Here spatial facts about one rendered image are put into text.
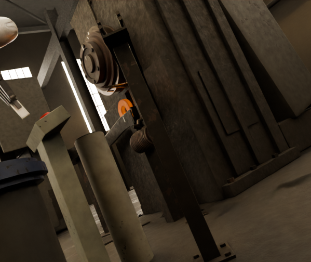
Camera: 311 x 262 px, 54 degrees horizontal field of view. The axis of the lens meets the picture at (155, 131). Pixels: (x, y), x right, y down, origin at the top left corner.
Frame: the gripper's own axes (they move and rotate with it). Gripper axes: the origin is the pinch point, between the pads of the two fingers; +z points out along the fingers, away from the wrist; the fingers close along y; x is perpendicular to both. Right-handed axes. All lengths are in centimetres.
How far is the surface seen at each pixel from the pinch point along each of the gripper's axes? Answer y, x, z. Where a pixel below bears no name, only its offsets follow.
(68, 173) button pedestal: -12.4, 6.1, 29.9
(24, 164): -50, 23, 22
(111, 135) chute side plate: 87, -67, 30
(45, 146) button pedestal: -12.4, 5.9, 18.0
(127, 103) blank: 53, -74, 20
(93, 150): -8.9, -7.7, 29.3
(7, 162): -51, 25, 20
